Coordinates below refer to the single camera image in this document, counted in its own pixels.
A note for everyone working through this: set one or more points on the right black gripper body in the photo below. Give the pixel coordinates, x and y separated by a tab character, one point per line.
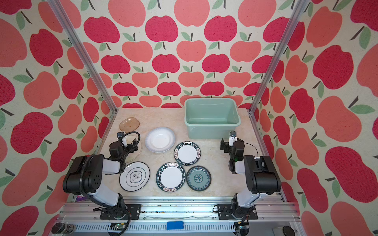
228	149

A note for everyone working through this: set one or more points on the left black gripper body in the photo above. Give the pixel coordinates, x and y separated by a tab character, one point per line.
129	149

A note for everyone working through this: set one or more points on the white fluted plate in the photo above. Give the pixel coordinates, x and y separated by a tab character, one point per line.
160	140

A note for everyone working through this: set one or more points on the mint green plastic bin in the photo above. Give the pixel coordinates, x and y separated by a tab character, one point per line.
211	118

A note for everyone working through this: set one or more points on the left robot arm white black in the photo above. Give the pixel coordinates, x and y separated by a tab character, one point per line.
85	174

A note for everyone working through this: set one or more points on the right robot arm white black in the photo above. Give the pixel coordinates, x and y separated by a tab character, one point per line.
259	171

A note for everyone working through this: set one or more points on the amber translucent glass plate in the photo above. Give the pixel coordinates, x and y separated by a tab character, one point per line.
129	124

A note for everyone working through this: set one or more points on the white plate black line pattern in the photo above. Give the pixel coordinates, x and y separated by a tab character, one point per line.
134	177

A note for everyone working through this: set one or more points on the small green rim lettered plate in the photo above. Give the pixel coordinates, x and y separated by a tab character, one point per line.
187	153

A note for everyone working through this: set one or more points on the teal blue patterned plate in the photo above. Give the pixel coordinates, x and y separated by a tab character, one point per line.
199	178

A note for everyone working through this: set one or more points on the large green rim lettered plate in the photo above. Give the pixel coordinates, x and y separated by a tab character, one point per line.
170	177

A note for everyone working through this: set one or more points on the purple snack packet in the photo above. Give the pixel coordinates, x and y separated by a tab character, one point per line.
80	198

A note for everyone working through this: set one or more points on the green circuit board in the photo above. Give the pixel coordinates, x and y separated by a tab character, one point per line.
117	226

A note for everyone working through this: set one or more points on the black round object right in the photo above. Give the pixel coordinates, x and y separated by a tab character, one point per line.
288	231

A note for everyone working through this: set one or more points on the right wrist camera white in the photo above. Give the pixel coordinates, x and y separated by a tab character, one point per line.
232	138

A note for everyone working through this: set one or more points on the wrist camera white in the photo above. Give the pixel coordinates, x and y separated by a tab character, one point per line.
232	138
122	138

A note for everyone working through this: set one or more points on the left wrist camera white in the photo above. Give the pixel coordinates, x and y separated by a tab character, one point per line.
122	138

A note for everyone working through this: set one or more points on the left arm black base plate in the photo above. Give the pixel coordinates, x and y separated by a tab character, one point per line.
109	214

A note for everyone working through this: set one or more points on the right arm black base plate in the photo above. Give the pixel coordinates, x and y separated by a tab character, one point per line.
226	212

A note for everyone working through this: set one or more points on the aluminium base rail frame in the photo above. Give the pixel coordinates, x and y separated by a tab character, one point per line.
196	213

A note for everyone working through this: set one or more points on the blue block on rail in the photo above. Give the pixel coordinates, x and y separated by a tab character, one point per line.
175	225

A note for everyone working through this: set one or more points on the left aluminium frame post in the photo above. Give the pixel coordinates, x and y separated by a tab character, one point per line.
65	22

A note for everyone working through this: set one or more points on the aluminium frame post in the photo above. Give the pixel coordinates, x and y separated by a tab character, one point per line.
65	22
282	45

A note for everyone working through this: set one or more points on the right aluminium frame post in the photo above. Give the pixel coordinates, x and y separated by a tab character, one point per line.
282	45

